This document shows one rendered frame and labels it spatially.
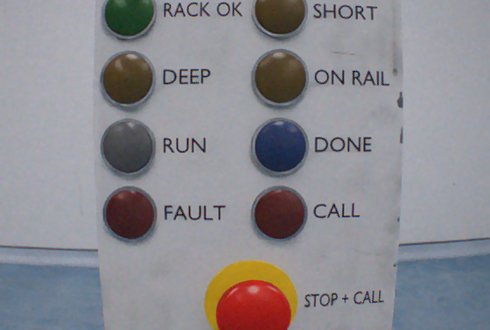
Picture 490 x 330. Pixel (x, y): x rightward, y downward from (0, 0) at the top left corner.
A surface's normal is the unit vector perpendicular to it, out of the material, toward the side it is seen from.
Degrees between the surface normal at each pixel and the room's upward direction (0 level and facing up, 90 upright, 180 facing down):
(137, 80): 90
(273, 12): 92
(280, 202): 87
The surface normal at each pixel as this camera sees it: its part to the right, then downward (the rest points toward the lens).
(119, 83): 0.01, 0.12
